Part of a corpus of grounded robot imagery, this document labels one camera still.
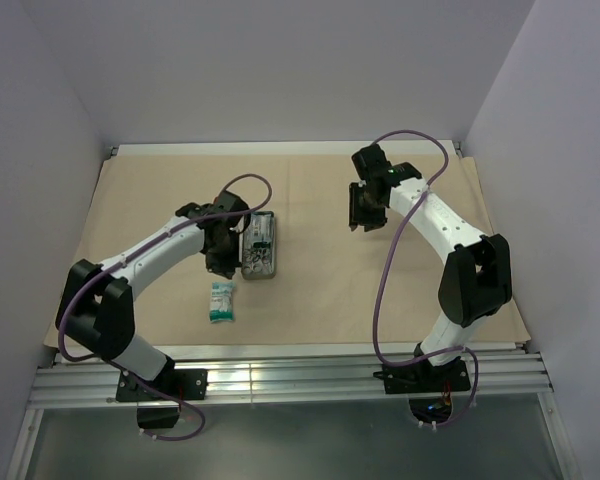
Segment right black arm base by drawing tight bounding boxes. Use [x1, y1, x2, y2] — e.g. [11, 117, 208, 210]
[373, 358, 472, 395]

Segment aluminium mounting rail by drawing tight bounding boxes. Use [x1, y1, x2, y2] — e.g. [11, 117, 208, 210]
[27, 351, 553, 410]

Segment beige cloth wrap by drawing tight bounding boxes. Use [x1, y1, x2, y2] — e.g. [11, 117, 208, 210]
[43, 152, 531, 347]

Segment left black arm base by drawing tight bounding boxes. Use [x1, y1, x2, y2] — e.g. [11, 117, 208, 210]
[115, 368, 208, 441]

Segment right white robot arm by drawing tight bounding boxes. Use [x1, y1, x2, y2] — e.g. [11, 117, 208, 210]
[349, 144, 512, 390]

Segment metal instrument tray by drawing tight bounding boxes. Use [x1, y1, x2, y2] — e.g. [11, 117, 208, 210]
[241, 211, 277, 281]

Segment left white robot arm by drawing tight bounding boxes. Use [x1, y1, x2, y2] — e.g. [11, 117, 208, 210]
[56, 191, 248, 399]

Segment teal sterile packet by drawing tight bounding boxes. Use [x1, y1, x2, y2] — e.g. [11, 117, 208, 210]
[247, 212, 274, 248]
[209, 281, 235, 324]

